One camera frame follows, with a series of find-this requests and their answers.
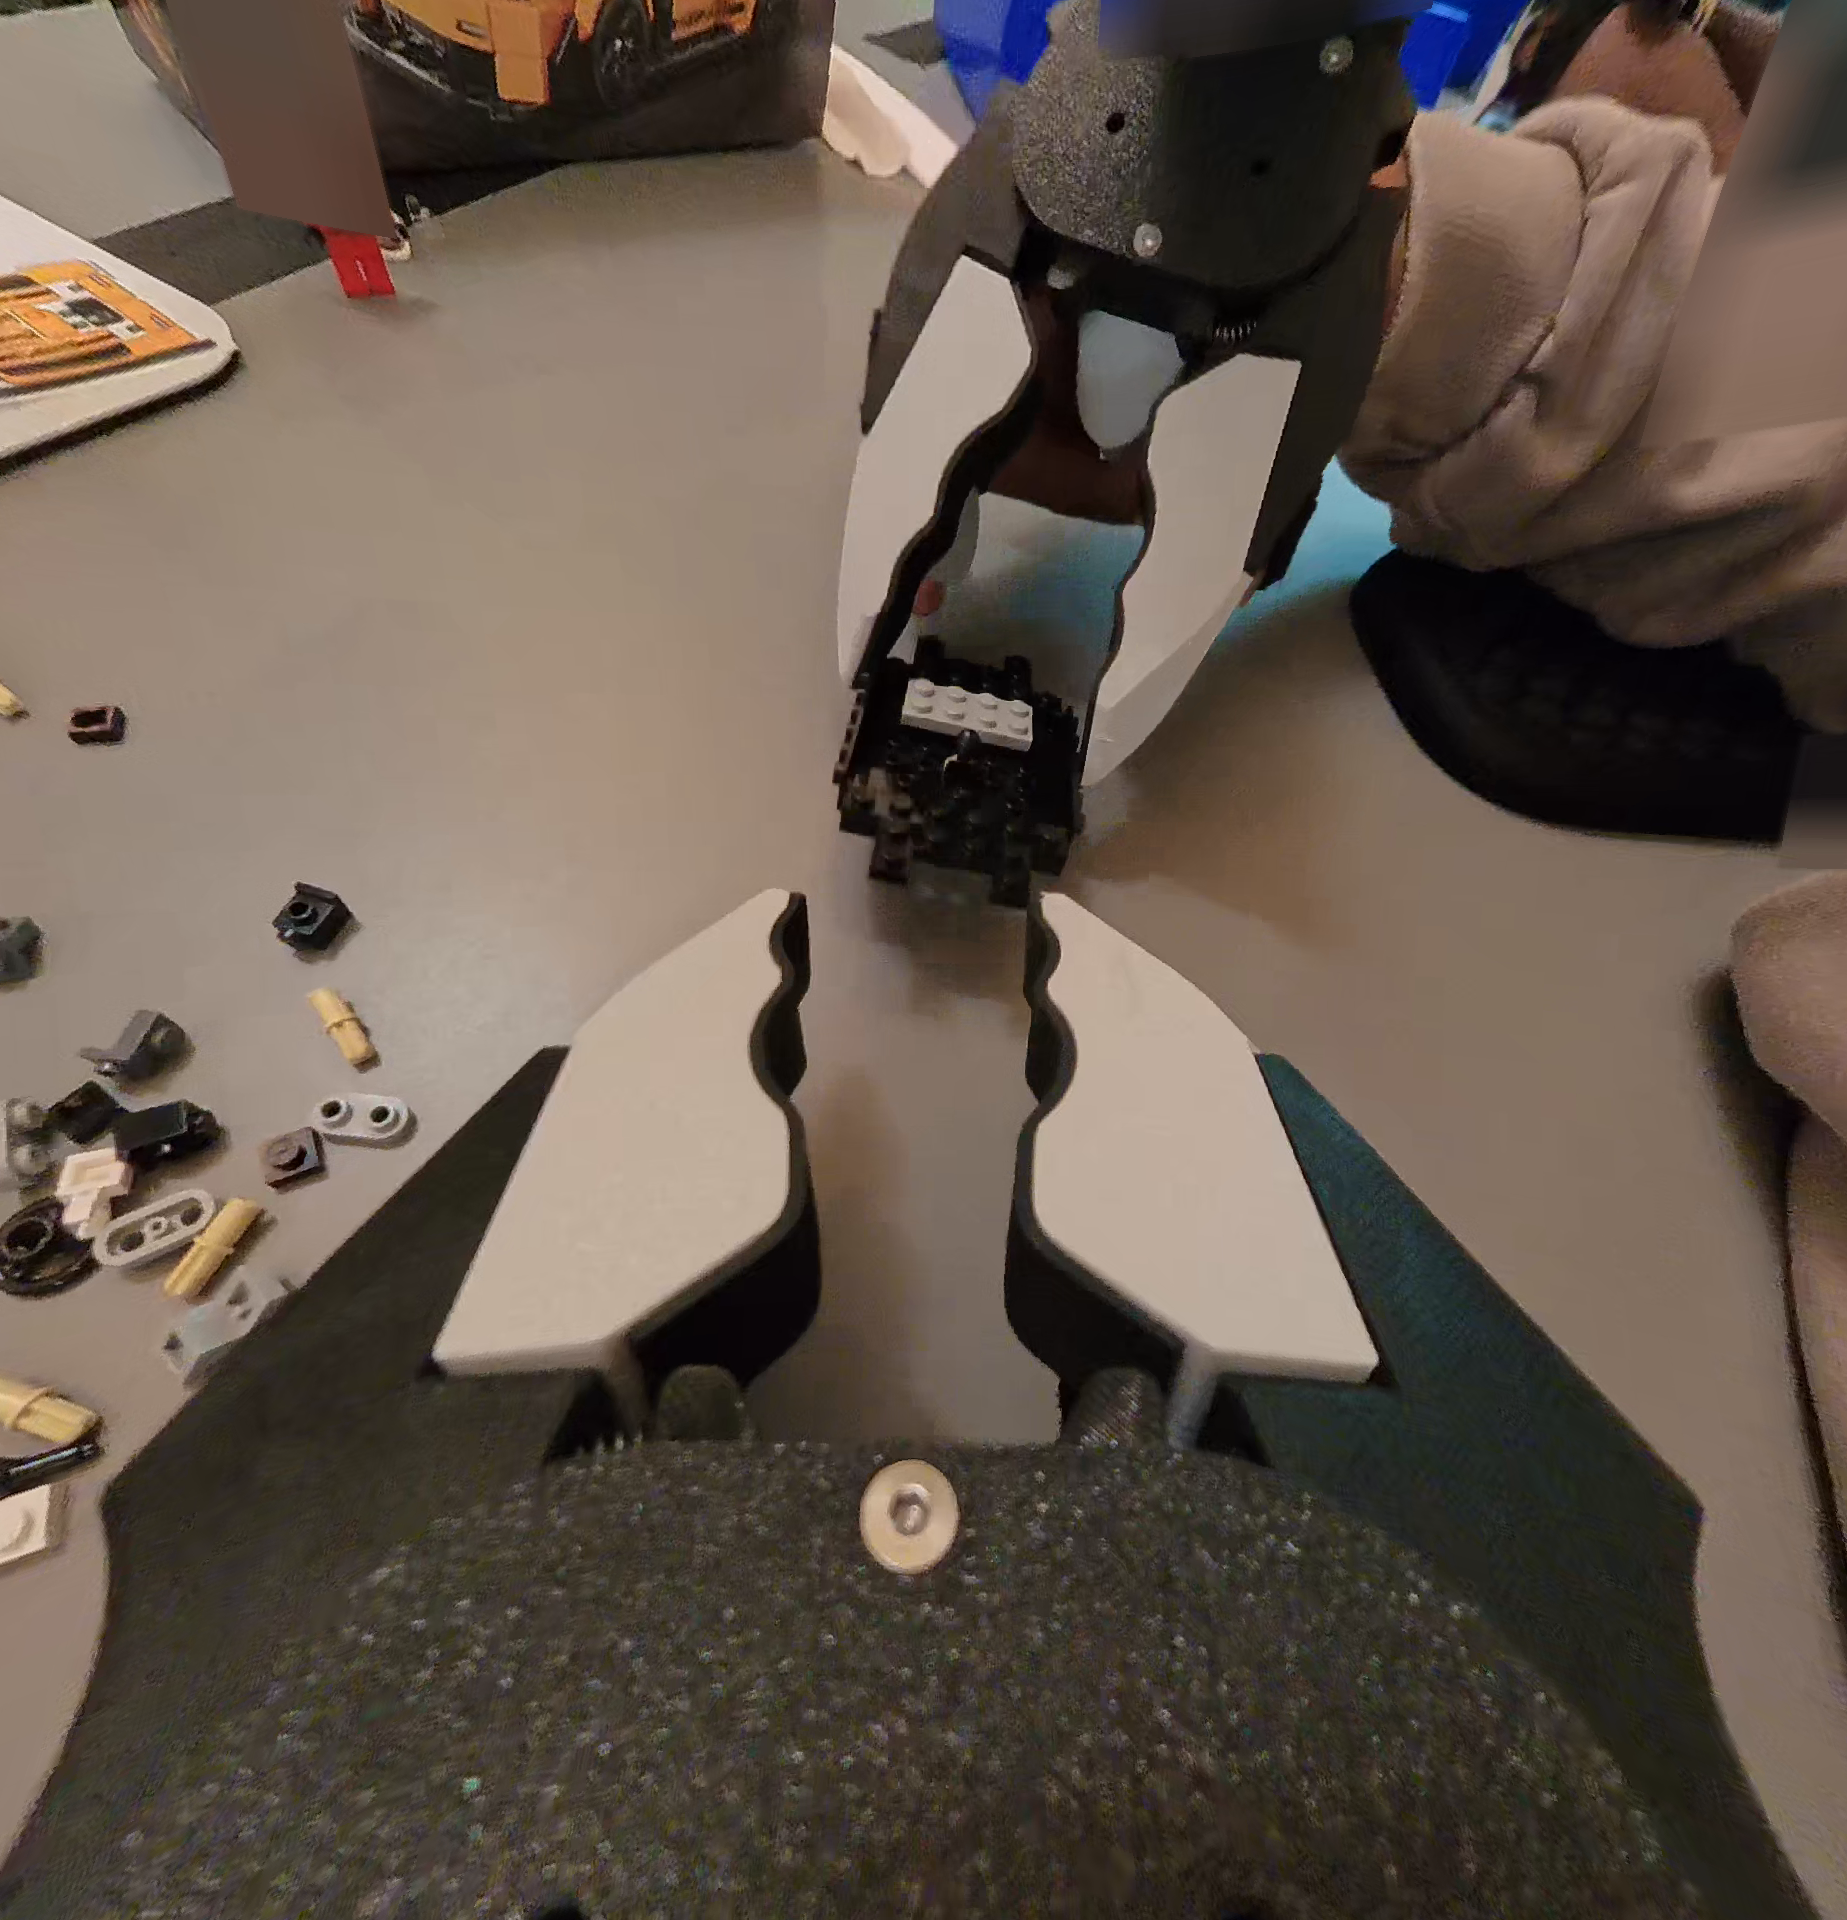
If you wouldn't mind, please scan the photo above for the toy set box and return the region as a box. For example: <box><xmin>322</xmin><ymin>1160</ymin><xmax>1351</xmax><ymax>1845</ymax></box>
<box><xmin>113</xmin><ymin>0</ymin><xmax>838</xmax><ymax>173</ymax></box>

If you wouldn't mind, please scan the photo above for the red toy minifigure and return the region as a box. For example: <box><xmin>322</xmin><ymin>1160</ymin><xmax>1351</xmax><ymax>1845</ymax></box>
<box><xmin>310</xmin><ymin>217</ymin><xmax>415</xmax><ymax>302</ymax></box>

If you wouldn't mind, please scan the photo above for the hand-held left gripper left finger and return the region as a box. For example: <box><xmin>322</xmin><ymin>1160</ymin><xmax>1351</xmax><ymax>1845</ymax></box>
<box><xmin>431</xmin><ymin>888</ymin><xmax>821</xmax><ymax>1381</ymax></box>

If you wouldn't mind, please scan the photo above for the orange sticker sheet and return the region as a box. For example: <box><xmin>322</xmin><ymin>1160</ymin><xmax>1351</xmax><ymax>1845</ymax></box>
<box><xmin>0</xmin><ymin>179</ymin><xmax>242</xmax><ymax>483</ymax></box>

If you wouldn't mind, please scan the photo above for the black toy brick car chassis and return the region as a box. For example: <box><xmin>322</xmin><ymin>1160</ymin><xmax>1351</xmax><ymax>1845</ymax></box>
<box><xmin>838</xmin><ymin>637</ymin><xmax>1090</xmax><ymax>917</ymax></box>

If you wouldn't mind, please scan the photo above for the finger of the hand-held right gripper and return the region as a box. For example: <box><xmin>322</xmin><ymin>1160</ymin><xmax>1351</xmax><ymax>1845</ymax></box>
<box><xmin>838</xmin><ymin>269</ymin><xmax>1042</xmax><ymax>692</ymax></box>
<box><xmin>1088</xmin><ymin>358</ymin><xmax>1303</xmax><ymax>788</ymax></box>

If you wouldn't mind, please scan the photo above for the pile of loose toy bricks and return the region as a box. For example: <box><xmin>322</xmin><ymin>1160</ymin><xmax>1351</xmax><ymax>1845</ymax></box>
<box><xmin>0</xmin><ymin>885</ymin><xmax>415</xmax><ymax>1584</ymax></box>

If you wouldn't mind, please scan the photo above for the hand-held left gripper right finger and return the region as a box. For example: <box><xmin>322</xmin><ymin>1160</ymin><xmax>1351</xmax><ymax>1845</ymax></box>
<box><xmin>1013</xmin><ymin>892</ymin><xmax>1381</xmax><ymax>1448</ymax></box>

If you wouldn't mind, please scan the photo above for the grey desk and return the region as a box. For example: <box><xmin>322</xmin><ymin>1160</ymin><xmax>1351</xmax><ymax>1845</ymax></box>
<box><xmin>0</xmin><ymin>0</ymin><xmax>1847</xmax><ymax>1920</ymax></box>

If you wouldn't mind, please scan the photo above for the black mesh chair cushion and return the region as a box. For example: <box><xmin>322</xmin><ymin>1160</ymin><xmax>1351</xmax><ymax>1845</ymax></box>
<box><xmin>1349</xmin><ymin>546</ymin><xmax>1812</xmax><ymax>845</ymax></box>

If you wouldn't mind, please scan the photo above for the blue plastic storage bin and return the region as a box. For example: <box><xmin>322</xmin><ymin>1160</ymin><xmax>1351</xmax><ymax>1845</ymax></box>
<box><xmin>933</xmin><ymin>0</ymin><xmax>1480</xmax><ymax>113</ymax></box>

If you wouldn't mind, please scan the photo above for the person's right forearm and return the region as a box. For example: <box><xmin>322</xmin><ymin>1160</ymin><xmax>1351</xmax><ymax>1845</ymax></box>
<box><xmin>1344</xmin><ymin>16</ymin><xmax>1847</xmax><ymax>728</ymax></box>

